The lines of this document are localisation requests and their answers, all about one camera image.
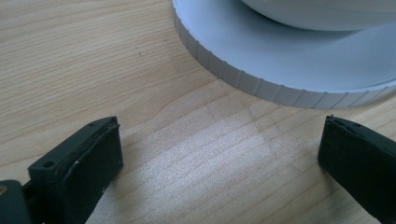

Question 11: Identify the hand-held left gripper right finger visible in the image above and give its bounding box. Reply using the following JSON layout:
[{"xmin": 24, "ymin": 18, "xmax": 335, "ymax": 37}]
[{"xmin": 317, "ymin": 114, "xmax": 396, "ymax": 224}]

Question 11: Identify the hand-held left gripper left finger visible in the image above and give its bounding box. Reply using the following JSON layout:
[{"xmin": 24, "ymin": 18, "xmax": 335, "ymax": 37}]
[{"xmin": 27, "ymin": 116, "xmax": 124, "ymax": 224}]

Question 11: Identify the white ridged round base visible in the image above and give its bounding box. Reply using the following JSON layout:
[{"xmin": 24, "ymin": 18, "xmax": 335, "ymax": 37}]
[{"xmin": 171, "ymin": 0, "xmax": 396, "ymax": 110}]

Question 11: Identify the white round bowl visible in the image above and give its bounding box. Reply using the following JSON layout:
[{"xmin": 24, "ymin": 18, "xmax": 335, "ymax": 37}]
[{"xmin": 240, "ymin": 0, "xmax": 396, "ymax": 32}]

